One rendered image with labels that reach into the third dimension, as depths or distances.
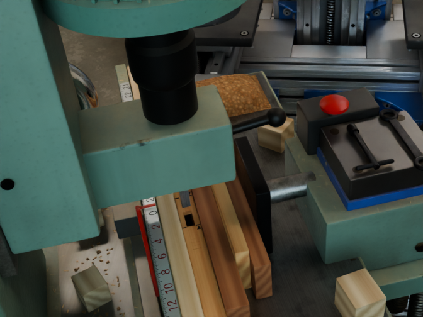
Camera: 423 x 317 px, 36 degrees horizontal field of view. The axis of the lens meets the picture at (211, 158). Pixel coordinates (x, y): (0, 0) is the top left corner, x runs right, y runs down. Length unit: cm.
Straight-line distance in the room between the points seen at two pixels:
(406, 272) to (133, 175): 31
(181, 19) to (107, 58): 236
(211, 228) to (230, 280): 7
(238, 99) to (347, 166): 27
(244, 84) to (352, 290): 38
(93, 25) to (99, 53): 239
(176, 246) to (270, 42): 79
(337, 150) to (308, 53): 68
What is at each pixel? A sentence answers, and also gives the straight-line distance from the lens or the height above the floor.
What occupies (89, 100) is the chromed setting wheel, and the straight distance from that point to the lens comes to 72.
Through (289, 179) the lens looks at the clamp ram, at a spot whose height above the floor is 96.
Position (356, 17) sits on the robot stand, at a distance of 134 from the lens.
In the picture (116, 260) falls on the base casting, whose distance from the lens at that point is 84.
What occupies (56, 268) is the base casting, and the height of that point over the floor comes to 80.
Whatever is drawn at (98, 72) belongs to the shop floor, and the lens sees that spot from 273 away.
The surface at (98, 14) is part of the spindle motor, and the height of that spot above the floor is 122.
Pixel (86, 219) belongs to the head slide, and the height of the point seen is 103.
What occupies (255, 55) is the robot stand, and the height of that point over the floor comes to 73.
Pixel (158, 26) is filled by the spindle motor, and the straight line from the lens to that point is 45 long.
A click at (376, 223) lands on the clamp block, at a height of 95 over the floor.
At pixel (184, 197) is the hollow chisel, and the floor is 96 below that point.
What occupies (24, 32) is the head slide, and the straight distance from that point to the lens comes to 47.
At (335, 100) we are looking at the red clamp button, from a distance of 68.
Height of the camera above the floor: 142
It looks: 41 degrees down
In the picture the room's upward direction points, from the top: 7 degrees counter-clockwise
